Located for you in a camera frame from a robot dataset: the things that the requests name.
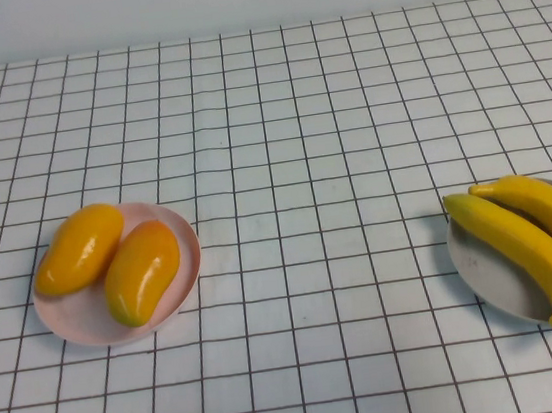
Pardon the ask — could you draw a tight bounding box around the yellow orange toy mango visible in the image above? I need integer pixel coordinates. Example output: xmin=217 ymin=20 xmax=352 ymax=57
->
xmin=27 ymin=199 xmax=134 ymax=299

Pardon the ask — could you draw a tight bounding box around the red blushed toy mango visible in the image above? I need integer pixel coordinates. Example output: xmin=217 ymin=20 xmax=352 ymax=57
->
xmin=95 ymin=216 xmax=189 ymax=332

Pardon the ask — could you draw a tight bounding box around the pink round plate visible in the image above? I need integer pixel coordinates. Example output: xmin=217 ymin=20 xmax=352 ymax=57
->
xmin=22 ymin=193 xmax=213 ymax=355

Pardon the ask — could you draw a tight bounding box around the grey round plate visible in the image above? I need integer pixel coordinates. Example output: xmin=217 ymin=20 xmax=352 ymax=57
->
xmin=439 ymin=177 xmax=552 ymax=337

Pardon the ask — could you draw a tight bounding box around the white black-grid tablecloth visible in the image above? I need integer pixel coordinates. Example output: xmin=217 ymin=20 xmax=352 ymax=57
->
xmin=0 ymin=0 xmax=552 ymax=413

